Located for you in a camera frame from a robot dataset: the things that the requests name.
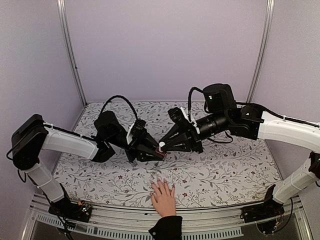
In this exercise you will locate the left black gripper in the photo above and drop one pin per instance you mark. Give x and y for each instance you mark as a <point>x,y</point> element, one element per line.
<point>141,144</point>

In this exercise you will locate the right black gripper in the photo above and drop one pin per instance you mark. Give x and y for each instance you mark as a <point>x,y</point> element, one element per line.
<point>191,141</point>

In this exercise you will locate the red nail polish bottle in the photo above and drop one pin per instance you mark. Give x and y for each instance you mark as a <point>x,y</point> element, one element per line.
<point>159,152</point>

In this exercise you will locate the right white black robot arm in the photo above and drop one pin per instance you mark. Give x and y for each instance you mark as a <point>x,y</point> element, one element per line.
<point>251,121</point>

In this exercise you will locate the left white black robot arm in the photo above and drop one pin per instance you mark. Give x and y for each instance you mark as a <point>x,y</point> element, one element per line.
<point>36,135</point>

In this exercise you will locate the black sleeved forearm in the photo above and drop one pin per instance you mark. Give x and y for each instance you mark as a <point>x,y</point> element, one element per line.
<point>167,228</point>

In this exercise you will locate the person's hand with painted nails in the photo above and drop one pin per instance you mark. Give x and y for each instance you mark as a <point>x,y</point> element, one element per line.
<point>163,199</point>

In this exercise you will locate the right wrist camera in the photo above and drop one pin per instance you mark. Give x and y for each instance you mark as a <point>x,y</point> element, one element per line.
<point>179,117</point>

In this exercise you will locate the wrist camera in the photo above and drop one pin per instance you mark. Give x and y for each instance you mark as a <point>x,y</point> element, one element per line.
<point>135,131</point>
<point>179,117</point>

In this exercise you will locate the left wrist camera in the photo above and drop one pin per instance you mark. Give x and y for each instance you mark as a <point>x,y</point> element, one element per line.
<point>135,131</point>

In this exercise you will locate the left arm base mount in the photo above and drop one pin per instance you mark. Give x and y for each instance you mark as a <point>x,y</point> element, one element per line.
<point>64,208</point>

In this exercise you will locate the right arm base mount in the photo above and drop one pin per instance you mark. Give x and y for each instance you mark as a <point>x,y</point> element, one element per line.
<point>268,209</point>

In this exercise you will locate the right aluminium frame post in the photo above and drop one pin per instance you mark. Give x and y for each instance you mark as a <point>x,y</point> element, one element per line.
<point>270,5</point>

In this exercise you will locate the aluminium frame post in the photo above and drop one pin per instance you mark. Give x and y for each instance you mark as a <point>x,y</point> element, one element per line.
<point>61,7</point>
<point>270,5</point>

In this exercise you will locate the left aluminium frame post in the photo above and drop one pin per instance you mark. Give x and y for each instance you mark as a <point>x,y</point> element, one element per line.
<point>61,7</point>

